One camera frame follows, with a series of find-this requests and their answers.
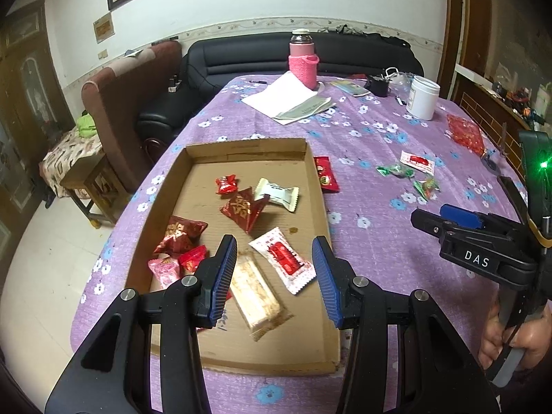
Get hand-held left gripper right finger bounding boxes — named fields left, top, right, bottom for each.
left=311, top=236, right=501, bottom=414

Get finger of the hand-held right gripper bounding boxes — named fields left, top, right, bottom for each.
left=412, top=209, right=538, bottom=287
left=440, top=204, right=529, bottom=236

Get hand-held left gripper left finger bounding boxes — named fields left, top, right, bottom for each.
left=45, top=234, right=238, bottom=414

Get small red candy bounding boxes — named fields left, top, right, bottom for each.
left=178, top=245, right=208, bottom=273
left=215, top=175, right=239, bottom=195

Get beige nougat bar packet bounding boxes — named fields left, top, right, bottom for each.
left=228, top=254, right=290, bottom=341

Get white red-print snack packet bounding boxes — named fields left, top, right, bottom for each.
left=400, top=150, right=434, bottom=172
left=249, top=227, right=315, bottom=295

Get green candy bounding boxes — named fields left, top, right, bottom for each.
left=413, top=177, right=441, bottom=202
left=376, top=164, right=415, bottom=179

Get pink snack packet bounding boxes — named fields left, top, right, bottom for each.
left=148, top=256, right=180, bottom=290

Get red gold snack packet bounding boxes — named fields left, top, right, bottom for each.
left=154, top=216, right=208, bottom=255

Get dark red pyramid snack packet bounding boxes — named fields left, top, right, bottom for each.
left=220, top=187, right=271, bottom=234

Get cream white snack packet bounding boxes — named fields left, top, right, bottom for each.
left=254, top=178, right=299, bottom=213

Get cardboard tray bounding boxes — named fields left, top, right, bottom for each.
left=125, top=138, right=341, bottom=375

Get person's right hand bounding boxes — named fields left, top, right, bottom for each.
left=479, top=297, right=552, bottom=372

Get black smartphone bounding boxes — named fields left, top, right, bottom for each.
left=497, top=175, right=529, bottom=220

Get grey phone stand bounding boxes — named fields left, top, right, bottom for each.
left=481, top=123, right=510, bottom=173

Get purple floral tablecloth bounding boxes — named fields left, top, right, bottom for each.
left=71, top=71, right=552, bottom=414

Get red organza bag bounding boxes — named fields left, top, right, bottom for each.
left=446, top=114, right=488, bottom=156

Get white plastic jar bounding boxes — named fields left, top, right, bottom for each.
left=406, top=75, right=441, bottom=121

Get small black container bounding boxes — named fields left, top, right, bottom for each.
left=364, top=75, right=391, bottom=98

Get wooden stool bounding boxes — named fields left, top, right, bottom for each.
left=60, top=151, right=130, bottom=229

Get wooden framed glass partition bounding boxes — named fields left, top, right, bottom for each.
left=448, top=0, right=552, bottom=96

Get green booklet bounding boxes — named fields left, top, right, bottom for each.
left=330, top=78, right=372, bottom=98

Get grey-green leaflet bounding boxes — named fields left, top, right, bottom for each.
left=274, top=95, right=337, bottom=120

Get white paper sheets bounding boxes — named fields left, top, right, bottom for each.
left=240, top=71, right=320, bottom=126

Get brown armchair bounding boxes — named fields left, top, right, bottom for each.
left=82, top=41, right=184, bottom=182

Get printed blanket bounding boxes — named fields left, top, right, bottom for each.
left=39, top=127, right=100, bottom=199

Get green cloth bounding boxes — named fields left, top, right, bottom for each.
left=77, top=112, right=98, bottom=136

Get pink knit-sleeved bottle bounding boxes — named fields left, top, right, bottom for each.
left=288, top=29, right=321, bottom=91

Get dark clothes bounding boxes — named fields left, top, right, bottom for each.
left=321, top=23, right=372, bottom=35

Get black leather sofa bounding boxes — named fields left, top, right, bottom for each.
left=138, top=30, right=423, bottom=139

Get wooden door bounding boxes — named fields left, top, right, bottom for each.
left=0, top=0, right=74, bottom=268

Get clutter of cables and tools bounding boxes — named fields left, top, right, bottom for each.
left=492, top=82, right=552, bottom=130

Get small wall plaque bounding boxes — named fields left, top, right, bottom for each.
left=93, top=12, right=115, bottom=45

